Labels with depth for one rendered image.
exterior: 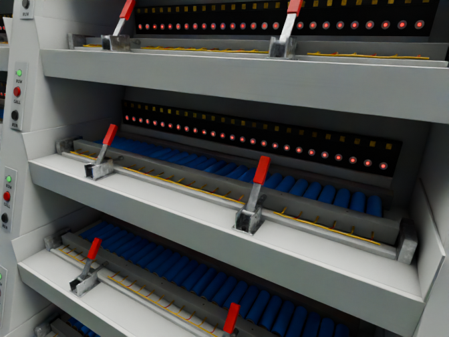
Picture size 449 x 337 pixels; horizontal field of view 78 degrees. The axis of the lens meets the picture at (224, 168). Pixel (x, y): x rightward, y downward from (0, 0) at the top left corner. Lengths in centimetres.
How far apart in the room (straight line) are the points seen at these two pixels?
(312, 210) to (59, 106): 50
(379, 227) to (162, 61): 33
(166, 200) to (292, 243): 18
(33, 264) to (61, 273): 7
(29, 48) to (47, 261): 39
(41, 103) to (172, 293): 41
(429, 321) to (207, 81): 33
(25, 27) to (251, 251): 55
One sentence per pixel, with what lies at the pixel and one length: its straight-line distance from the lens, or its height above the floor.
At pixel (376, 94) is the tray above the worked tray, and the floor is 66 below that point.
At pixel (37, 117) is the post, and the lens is 61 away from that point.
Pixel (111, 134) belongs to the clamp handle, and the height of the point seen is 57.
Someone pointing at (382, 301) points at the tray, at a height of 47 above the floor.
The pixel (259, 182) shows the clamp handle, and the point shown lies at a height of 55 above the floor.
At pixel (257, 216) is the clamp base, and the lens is 33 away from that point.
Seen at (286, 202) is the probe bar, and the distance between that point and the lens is 37.
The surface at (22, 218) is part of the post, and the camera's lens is 64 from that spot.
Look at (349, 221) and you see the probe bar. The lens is 36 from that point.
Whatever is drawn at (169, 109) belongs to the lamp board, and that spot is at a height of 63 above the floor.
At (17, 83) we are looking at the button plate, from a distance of 65.
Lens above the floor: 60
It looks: 7 degrees down
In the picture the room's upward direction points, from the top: 11 degrees clockwise
